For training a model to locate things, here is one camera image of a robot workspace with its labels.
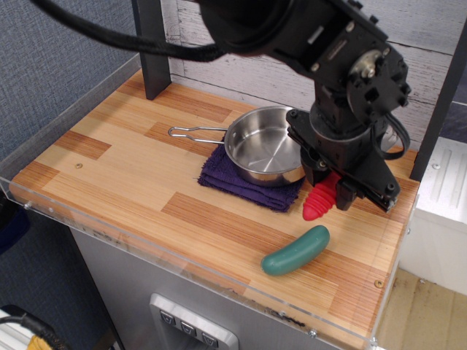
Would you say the silver button panel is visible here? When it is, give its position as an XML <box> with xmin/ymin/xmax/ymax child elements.
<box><xmin>150</xmin><ymin>293</ymin><xmax>239</xmax><ymax>349</ymax></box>

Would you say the red-handled grey fork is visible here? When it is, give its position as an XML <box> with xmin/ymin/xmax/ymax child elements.
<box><xmin>301</xmin><ymin>129</ymin><xmax>401</xmax><ymax>222</ymax></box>

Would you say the dark grey right post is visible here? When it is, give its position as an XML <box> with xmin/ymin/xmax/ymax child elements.
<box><xmin>409</xmin><ymin>23</ymin><xmax>466</xmax><ymax>182</ymax></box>

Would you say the white cabinet at right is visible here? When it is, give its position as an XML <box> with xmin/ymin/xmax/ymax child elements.
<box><xmin>399</xmin><ymin>137</ymin><xmax>466</xmax><ymax>294</ymax></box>

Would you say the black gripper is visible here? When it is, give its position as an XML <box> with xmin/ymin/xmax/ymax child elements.
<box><xmin>286</xmin><ymin>107</ymin><xmax>401</xmax><ymax>212</ymax></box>

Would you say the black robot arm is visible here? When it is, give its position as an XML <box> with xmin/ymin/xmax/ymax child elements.
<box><xmin>199</xmin><ymin>1</ymin><xmax>411</xmax><ymax>211</ymax></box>

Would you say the stainless steel pot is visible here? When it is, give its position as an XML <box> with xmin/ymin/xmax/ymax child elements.
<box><xmin>168</xmin><ymin>106</ymin><xmax>305</xmax><ymax>187</ymax></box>

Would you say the dark grey left post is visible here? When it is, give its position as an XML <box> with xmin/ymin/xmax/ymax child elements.
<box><xmin>132</xmin><ymin>0</ymin><xmax>171</xmax><ymax>100</ymax></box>

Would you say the dark grey post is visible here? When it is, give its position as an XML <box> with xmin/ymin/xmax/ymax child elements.
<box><xmin>409</xmin><ymin>23</ymin><xmax>466</xmax><ymax>182</ymax></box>
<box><xmin>132</xmin><ymin>0</ymin><xmax>171</xmax><ymax>100</ymax></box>

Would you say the purple folded cloth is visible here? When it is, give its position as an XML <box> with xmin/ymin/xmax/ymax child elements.
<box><xmin>198</xmin><ymin>145</ymin><xmax>304</xmax><ymax>212</ymax></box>

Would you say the black braided cable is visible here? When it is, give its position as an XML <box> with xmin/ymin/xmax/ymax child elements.
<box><xmin>31</xmin><ymin>0</ymin><xmax>227</xmax><ymax>62</ymax></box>

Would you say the silver toy appliance cabinet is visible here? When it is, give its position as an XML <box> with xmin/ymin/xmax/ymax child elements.
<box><xmin>72</xmin><ymin>230</ymin><xmax>369</xmax><ymax>349</ymax></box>

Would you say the green toy cucumber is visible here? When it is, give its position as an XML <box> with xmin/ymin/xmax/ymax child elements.
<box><xmin>260</xmin><ymin>225</ymin><xmax>331</xmax><ymax>276</ymax></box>

